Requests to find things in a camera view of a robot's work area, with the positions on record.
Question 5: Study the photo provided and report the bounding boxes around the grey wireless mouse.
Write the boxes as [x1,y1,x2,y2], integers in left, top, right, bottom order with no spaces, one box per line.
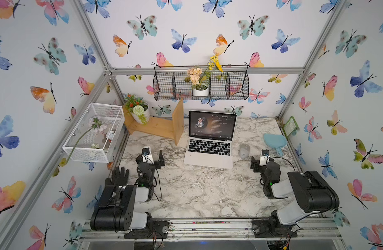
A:
[238,143,250,159]

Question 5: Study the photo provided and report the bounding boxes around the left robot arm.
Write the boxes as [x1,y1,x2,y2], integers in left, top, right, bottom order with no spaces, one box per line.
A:
[90,147,165,232]

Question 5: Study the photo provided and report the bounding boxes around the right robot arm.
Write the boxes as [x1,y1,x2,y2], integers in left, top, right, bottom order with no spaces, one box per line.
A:
[250,156,339,227]

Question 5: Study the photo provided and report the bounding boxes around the silver laptop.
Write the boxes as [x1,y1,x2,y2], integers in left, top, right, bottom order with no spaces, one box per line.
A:
[184,110,237,169]

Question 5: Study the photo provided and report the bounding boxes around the wooden corner shelf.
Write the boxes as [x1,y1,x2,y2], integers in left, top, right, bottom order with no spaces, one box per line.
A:
[122,99,184,145]

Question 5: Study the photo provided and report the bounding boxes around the black rubber glove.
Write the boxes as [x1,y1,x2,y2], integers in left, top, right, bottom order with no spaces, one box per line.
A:
[105,167,129,186]

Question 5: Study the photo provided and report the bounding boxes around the green framed card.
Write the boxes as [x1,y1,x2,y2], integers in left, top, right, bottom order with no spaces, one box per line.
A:
[282,116,299,137]

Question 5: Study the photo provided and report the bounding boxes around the white pot green plant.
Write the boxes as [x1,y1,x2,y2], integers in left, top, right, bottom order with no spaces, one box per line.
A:
[124,94,150,125]

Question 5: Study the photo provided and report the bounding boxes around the pink artificial flower stem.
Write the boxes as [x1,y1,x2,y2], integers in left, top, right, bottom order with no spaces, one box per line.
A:
[52,115,110,177]

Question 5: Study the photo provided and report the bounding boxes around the white pot beige flowers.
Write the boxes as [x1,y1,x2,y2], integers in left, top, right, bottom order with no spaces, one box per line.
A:
[184,54,223,97]

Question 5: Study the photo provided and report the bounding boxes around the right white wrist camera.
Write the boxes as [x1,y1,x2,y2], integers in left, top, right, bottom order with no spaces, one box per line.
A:
[259,150,270,166]

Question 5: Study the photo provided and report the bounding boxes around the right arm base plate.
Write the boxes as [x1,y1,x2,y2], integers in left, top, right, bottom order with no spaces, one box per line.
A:
[252,218,297,239]

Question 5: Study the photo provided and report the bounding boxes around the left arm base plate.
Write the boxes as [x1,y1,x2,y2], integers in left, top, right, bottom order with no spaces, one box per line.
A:
[124,220,170,240]

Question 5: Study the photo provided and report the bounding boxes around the white wire mesh box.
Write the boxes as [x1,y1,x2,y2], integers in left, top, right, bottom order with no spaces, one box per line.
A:
[62,103,125,163]

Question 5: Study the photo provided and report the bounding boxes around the black wire wall basket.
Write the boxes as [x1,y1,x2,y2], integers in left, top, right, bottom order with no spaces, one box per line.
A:
[153,65,249,101]

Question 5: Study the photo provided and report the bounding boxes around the aluminium front rail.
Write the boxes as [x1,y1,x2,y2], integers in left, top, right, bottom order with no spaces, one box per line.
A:
[80,218,342,242]

